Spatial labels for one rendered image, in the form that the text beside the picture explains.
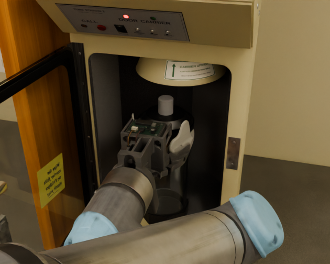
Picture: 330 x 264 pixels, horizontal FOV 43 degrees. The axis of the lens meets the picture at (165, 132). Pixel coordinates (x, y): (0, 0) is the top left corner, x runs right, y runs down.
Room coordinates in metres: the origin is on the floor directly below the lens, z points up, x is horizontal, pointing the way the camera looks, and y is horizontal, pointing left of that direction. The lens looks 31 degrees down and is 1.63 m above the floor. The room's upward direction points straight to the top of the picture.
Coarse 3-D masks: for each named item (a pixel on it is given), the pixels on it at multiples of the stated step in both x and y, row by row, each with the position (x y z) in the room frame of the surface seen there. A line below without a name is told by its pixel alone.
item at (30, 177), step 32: (32, 64) 0.60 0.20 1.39; (32, 96) 0.59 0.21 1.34; (64, 96) 0.66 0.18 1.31; (0, 128) 0.51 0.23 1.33; (32, 128) 0.57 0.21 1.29; (64, 128) 0.65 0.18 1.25; (0, 160) 0.50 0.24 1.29; (32, 160) 0.56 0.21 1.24; (64, 160) 0.64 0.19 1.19; (0, 192) 0.48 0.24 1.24; (32, 192) 0.55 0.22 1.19; (64, 192) 0.62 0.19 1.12; (32, 224) 0.53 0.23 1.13; (64, 224) 0.61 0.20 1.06
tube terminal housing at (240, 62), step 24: (96, 48) 0.71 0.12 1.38; (120, 48) 0.70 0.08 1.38; (144, 48) 0.69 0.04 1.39; (168, 48) 0.68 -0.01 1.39; (192, 48) 0.66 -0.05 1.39; (216, 48) 0.65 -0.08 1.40; (240, 48) 0.64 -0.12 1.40; (240, 72) 0.64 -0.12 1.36; (240, 96) 0.64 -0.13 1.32; (240, 120) 0.64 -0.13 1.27; (240, 144) 0.64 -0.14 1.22; (96, 168) 0.72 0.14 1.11; (240, 168) 0.68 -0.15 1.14
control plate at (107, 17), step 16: (80, 16) 0.64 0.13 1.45; (96, 16) 0.63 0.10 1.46; (112, 16) 0.62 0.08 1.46; (144, 16) 0.60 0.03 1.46; (160, 16) 0.59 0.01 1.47; (176, 16) 0.58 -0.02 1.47; (96, 32) 0.67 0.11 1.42; (112, 32) 0.66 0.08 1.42; (128, 32) 0.65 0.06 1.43; (144, 32) 0.64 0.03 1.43; (160, 32) 0.63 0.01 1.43; (176, 32) 0.62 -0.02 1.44
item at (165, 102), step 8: (160, 96) 0.70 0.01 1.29; (168, 96) 0.70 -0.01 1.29; (160, 104) 0.68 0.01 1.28; (168, 104) 0.68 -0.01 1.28; (152, 112) 0.69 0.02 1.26; (160, 112) 0.68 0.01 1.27; (168, 112) 0.68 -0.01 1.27; (176, 112) 0.69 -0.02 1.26; (184, 112) 0.69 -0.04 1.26; (152, 120) 0.66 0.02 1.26; (160, 120) 0.66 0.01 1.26; (168, 120) 0.66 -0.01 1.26; (176, 120) 0.66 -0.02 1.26; (176, 128) 0.65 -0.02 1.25
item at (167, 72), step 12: (144, 60) 0.74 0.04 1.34; (156, 60) 0.72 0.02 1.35; (168, 60) 0.71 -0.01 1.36; (144, 72) 0.72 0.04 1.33; (156, 72) 0.71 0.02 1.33; (168, 72) 0.70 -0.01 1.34; (180, 72) 0.69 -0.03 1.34; (192, 72) 0.69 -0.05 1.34; (204, 72) 0.70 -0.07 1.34; (216, 72) 0.72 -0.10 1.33; (168, 84) 0.69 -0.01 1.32; (180, 84) 0.69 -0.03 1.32; (192, 84) 0.69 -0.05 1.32
